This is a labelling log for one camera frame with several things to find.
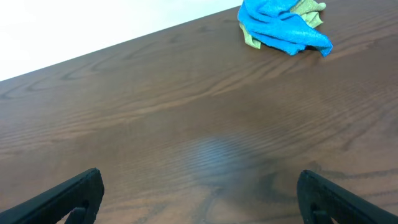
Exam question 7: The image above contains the blue crumpled cloth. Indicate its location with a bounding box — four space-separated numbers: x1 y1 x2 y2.
238 0 333 57

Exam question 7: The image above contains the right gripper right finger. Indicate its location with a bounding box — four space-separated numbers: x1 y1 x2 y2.
297 170 397 224

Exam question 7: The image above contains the yellow-green crumpled cloth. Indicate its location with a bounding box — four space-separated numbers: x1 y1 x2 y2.
239 0 326 49

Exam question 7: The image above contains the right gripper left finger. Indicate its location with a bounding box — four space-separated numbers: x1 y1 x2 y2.
1 168 104 223

